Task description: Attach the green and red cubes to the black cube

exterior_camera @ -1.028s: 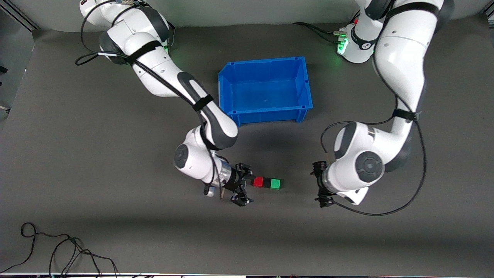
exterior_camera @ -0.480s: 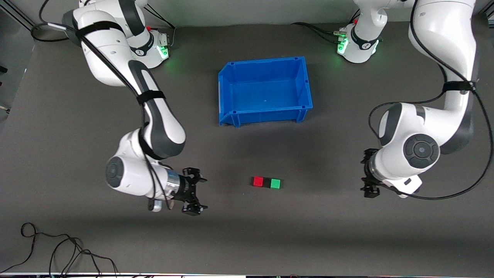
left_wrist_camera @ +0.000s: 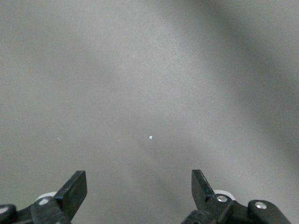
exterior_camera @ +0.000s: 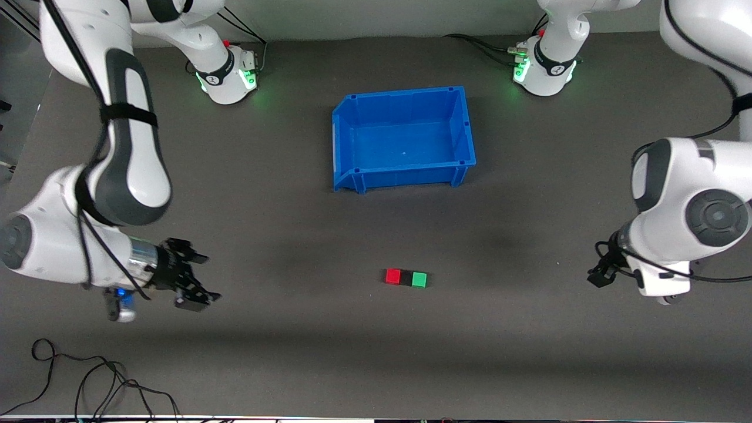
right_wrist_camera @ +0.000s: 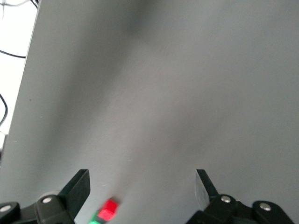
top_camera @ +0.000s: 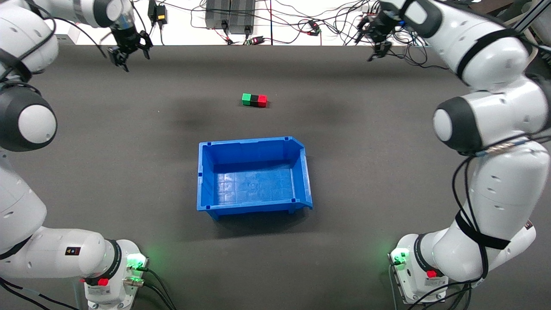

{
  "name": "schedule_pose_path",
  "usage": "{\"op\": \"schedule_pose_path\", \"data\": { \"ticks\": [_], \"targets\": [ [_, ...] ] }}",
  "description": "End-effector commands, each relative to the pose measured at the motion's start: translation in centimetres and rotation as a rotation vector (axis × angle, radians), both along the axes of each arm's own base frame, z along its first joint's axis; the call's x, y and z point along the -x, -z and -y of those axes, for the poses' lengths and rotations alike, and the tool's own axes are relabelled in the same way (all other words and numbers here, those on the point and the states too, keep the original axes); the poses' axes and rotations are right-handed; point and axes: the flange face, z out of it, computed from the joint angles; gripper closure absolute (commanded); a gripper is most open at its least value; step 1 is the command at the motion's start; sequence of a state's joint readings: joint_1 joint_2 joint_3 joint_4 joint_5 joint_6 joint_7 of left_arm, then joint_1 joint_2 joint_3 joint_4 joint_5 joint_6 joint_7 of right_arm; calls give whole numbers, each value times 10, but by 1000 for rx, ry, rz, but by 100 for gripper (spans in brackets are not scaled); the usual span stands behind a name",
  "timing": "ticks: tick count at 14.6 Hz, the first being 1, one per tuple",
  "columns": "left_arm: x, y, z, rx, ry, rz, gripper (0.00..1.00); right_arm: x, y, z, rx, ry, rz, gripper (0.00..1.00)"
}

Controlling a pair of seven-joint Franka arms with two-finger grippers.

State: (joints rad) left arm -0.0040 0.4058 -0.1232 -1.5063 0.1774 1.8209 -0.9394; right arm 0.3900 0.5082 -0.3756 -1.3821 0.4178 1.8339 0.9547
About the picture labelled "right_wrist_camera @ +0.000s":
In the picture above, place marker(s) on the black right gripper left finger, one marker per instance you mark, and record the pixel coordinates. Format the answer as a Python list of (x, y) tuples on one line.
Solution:
[(74, 193)]

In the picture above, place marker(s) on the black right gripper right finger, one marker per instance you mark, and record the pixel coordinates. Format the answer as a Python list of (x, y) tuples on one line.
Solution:
[(210, 198)]

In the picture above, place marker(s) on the green cube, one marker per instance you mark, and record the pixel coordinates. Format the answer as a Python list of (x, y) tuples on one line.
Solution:
[(94, 221)]

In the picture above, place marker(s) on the red cube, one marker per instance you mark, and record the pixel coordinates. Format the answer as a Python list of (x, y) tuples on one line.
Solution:
[(108, 210)]

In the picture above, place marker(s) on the dark grey table mat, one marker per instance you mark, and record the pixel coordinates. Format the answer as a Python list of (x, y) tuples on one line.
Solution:
[(163, 93)]

